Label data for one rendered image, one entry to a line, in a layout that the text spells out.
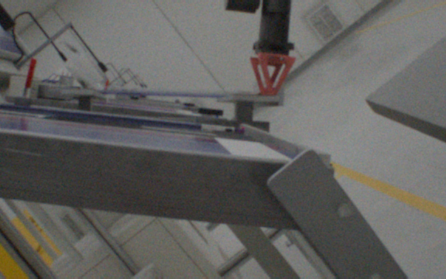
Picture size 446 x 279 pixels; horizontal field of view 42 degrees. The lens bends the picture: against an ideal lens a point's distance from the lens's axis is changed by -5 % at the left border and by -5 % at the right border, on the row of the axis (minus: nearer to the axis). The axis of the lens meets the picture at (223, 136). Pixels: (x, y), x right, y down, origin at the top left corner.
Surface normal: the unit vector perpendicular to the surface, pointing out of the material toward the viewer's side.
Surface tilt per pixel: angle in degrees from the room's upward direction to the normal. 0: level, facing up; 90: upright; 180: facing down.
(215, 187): 90
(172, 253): 90
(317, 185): 90
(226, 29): 90
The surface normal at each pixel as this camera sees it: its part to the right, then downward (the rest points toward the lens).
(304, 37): 0.09, 0.06
